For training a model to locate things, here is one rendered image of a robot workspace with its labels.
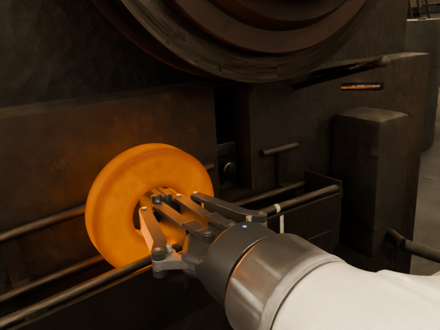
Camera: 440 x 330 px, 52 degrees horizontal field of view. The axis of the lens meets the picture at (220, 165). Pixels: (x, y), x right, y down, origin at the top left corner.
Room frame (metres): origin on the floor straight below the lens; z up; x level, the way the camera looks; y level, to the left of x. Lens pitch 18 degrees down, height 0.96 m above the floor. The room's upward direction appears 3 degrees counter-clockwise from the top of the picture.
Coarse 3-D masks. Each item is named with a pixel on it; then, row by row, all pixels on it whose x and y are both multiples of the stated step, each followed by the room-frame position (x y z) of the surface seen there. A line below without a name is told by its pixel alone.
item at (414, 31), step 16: (416, 32) 2.96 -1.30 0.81; (432, 32) 2.98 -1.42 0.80; (416, 48) 2.96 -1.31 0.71; (432, 48) 2.99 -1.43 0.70; (432, 64) 3.00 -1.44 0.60; (432, 80) 3.00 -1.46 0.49; (432, 96) 3.02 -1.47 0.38; (432, 112) 3.03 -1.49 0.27; (432, 128) 3.05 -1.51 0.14; (432, 144) 3.07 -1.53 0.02
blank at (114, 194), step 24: (144, 144) 0.49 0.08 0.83; (120, 168) 0.45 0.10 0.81; (144, 168) 0.46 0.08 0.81; (168, 168) 0.48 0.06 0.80; (192, 168) 0.50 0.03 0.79; (96, 192) 0.44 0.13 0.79; (120, 192) 0.45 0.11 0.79; (144, 192) 0.46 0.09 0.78; (96, 216) 0.43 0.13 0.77; (120, 216) 0.45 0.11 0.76; (96, 240) 0.43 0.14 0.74; (120, 240) 0.45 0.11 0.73; (144, 240) 0.46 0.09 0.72; (168, 240) 0.48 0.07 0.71; (120, 264) 0.45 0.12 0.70
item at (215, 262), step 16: (240, 224) 0.34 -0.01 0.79; (256, 224) 0.34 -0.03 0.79; (192, 240) 0.36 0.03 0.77; (224, 240) 0.32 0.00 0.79; (240, 240) 0.32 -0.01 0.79; (256, 240) 0.31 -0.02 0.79; (192, 256) 0.34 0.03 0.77; (208, 256) 0.32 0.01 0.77; (224, 256) 0.31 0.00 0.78; (240, 256) 0.30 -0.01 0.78; (192, 272) 0.33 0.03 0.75; (208, 272) 0.31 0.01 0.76; (224, 272) 0.30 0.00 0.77; (208, 288) 0.32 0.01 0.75; (224, 288) 0.30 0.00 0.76; (224, 304) 0.30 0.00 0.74
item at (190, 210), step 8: (176, 200) 0.45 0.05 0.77; (184, 200) 0.44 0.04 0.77; (184, 208) 0.44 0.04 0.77; (192, 208) 0.42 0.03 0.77; (200, 208) 0.42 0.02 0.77; (184, 216) 0.44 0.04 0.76; (192, 216) 0.42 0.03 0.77; (200, 216) 0.41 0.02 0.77; (208, 216) 0.40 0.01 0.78; (216, 216) 0.39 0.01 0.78; (208, 224) 0.40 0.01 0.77; (216, 224) 0.38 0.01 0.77; (224, 224) 0.37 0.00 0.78; (232, 224) 0.37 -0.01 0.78
